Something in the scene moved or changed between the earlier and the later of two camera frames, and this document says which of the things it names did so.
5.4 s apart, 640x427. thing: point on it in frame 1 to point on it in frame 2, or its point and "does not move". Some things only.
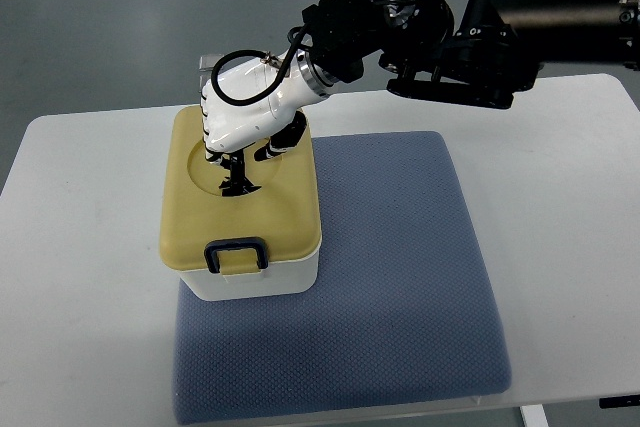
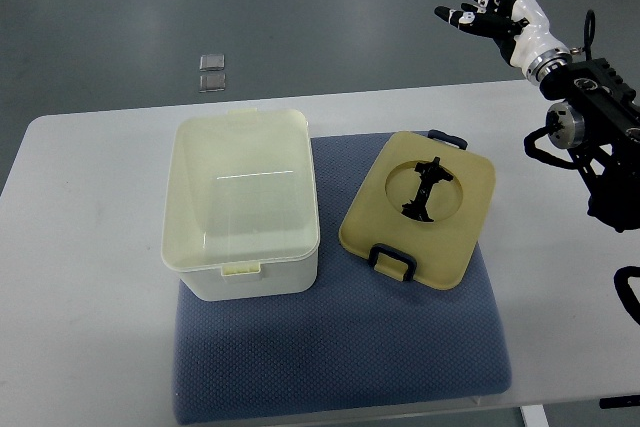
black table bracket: (611, 402) does not move
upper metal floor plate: (206, 63) does not move
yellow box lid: (243, 232) to (424, 210)
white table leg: (534, 416) does not move
